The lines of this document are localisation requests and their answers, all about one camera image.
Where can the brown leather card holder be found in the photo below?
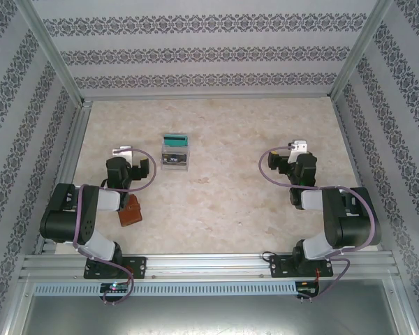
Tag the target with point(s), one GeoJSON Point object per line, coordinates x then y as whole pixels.
{"type": "Point", "coordinates": [131, 214]}

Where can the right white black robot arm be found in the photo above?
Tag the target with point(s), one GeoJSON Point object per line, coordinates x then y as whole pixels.
{"type": "Point", "coordinates": [349, 223]}

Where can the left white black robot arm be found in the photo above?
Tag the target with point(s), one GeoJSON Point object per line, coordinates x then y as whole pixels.
{"type": "Point", "coordinates": [90, 209]}

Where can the clear acrylic card box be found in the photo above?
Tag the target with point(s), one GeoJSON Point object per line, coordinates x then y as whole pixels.
{"type": "Point", "coordinates": [174, 167]}

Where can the dark VIP card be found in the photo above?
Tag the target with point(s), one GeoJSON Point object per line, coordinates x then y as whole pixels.
{"type": "Point", "coordinates": [174, 159]}

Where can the teal card with black stripe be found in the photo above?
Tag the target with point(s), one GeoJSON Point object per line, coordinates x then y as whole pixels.
{"type": "Point", "coordinates": [176, 140]}

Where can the left small circuit board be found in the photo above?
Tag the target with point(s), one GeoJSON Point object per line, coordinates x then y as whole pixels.
{"type": "Point", "coordinates": [113, 287]}

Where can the small circuit board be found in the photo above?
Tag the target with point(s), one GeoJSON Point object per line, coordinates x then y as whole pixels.
{"type": "Point", "coordinates": [305, 289]}
{"type": "Point", "coordinates": [113, 287]}

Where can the right small circuit board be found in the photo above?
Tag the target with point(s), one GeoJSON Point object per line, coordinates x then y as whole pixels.
{"type": "Point", "coordinates": [305, 289]}

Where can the grey metal sheet panel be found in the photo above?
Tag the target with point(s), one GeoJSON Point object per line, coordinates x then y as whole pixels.
{"type": "Point", "coordinates": [209, 317]}

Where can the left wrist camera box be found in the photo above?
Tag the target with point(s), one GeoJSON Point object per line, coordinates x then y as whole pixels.
{"type": "Point", "coordinates": [123, 153]}

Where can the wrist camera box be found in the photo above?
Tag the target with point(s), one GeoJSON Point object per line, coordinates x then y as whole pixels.
{"type": "Point", "coordinates": [123, 153]}
{"type": "Point", "coordinates": [297, 150]}

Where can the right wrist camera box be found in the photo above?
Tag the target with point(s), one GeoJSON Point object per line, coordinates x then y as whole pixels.
{"type": "Point", "coordinates": [297, 150]}

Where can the aluminium side rail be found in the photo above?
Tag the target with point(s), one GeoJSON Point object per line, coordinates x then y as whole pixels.
{"type": "Point", "coordinates": [77, 132]}
{"type": "Point", "coordinates": [347, 132]}

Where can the aluminium back rail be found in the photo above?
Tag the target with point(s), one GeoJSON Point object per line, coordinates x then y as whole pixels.
{"type": "Point", "coordinates": [209, 97]}

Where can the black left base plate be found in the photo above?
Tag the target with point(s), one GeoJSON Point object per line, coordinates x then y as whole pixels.
{"type": "Point", "coordinates": [139, 267]}

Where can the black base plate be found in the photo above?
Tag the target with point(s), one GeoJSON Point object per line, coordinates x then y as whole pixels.
{"type": "Point", "coordinates": [279, 267]}
{"type": "Point", "coordinates": [139, 267]}

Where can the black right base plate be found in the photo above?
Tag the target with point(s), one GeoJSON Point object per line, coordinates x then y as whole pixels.
{"type": "Point", "coordinates": [279, 267]}

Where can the aluminium mounting rail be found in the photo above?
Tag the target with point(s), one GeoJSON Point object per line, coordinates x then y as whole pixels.
{"type": "Point", "coordinates": [202, 265]}

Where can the aluminium frame post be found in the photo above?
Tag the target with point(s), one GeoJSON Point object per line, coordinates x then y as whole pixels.
{"type": "Point", "coordinates": [363, 42]}
{"type": "Point", "coordinates": [49, 45]}

